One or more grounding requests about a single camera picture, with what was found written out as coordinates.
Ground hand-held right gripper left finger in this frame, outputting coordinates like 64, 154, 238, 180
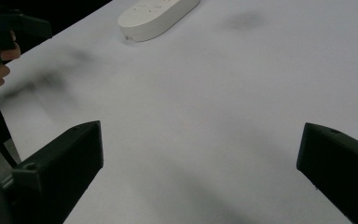
10, 120, 104, 224

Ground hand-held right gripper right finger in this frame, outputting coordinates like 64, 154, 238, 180
296, 122, 358, 224

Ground white power strip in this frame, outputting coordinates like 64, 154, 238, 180
117, 0, 201, 43

